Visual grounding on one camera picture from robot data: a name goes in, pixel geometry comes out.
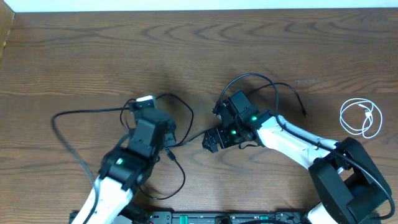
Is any white usb cable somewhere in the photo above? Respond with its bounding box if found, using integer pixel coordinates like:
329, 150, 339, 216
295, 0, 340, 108
339, 98, 383, 139

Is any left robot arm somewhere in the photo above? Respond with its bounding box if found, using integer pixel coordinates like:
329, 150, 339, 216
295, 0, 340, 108
72, 108, 175, 224

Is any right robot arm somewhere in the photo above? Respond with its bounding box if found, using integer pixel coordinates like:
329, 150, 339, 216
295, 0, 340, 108
202, 91, 392, 223

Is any cardboard panel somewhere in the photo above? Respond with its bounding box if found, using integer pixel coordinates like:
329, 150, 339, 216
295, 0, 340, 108
0, 0, 15, 58

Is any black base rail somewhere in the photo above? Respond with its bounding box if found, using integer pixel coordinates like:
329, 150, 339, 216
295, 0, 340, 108
112, 211, 309, 224

